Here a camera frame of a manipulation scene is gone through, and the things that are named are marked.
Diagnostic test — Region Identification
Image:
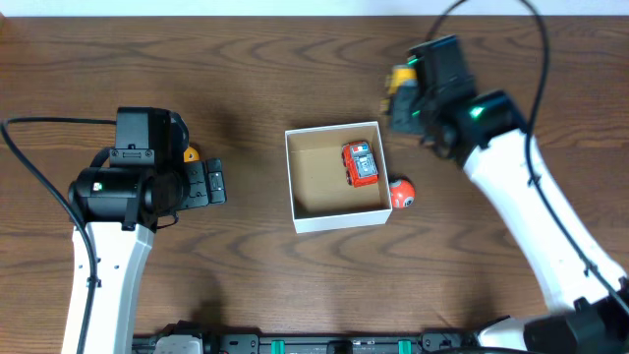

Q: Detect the orange dinosaur toy figure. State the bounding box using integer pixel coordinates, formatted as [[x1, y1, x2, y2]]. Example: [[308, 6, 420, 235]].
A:
[[184, 146, 200, 163]]

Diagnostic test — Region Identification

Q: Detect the yellow grey toy dump truck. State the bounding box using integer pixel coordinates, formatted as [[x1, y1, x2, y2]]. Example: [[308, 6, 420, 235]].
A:
[[381, 64, 418, 115]]

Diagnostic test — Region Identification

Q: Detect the red toy fire truck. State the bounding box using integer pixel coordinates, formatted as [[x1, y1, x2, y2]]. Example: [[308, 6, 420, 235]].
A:
[[341, 141, 378, 188]]

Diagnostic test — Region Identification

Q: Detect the white cardboard box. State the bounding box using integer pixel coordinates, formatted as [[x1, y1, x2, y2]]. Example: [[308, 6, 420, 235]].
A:
[[285, 121, 393, 233]]

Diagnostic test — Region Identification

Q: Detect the red toy ball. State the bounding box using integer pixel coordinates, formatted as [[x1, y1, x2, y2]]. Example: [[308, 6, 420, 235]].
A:
[[389, 179, 416, 208]]

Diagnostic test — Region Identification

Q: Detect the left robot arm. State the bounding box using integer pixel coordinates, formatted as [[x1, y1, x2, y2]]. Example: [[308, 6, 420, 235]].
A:
[[62, 107, 227, 353]]

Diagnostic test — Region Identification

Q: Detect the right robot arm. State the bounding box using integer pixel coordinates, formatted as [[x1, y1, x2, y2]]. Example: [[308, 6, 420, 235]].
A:
[[387, 35, 628, 353]]

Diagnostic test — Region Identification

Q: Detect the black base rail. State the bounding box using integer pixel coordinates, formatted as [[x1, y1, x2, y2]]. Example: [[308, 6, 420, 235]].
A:
[[131, 321, 478, 354]]

